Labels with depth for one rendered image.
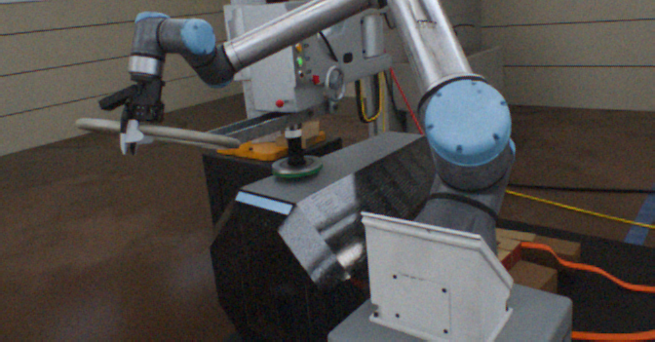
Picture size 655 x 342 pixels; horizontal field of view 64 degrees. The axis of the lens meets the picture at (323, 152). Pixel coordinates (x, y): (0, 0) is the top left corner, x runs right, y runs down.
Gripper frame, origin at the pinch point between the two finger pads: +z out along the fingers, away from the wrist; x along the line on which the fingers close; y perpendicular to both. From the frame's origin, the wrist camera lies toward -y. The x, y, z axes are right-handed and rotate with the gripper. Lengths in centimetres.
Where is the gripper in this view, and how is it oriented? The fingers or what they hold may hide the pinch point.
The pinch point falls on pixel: (127, 149)
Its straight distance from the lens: 149.9
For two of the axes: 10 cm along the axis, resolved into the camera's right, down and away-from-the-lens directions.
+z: -1.2, 9.9, -0.4
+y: 9.9, 1.2, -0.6
